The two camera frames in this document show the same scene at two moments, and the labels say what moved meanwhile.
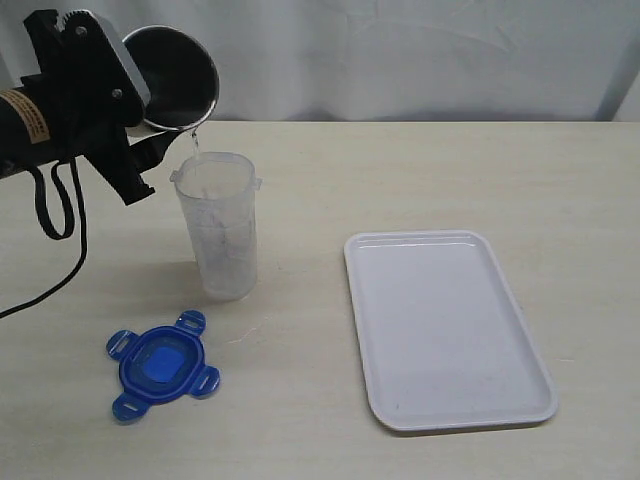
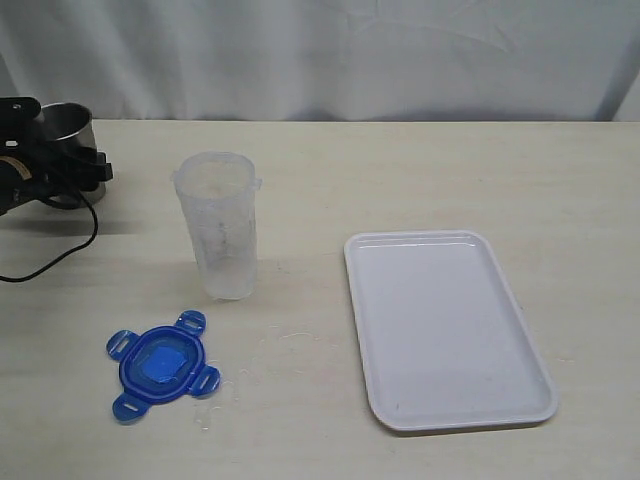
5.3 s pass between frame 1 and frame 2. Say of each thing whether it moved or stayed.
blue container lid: stayed
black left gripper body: moved
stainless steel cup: moved
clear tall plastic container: stayed
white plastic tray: stayed
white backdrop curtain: stayed
